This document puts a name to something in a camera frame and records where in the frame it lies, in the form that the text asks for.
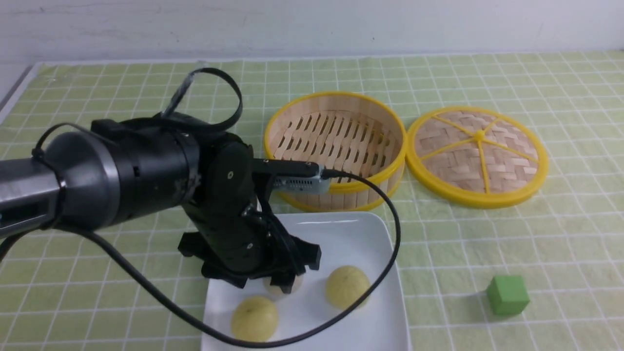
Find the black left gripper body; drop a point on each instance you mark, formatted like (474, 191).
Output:
(238, 237)

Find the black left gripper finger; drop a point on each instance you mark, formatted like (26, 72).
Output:
(284, 278)

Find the grey-white steamed bun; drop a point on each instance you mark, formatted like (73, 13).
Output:
(277, 292)

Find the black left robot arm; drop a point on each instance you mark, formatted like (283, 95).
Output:
(118, 172)

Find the yellow steamed bun front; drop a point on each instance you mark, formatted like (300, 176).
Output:
(255, 319)

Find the yellow steamed bun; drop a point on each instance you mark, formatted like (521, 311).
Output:
(345, 285)
(255, 319)

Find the yellow steamed bun right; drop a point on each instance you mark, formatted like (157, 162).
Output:
(345, 285)

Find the white square plate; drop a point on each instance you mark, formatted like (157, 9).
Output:
(352, 238)

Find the bamboo steamer basket yellow rim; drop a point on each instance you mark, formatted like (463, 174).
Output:
(344, 131)

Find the green checkered tablecloth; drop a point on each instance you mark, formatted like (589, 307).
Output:
(64, 294)

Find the green cube block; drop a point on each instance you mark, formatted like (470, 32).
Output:
(507, 295)

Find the bamboo steamer lid yellow rim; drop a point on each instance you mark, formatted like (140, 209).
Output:
(476, 157)

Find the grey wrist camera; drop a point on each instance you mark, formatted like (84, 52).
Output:
(301, 177)

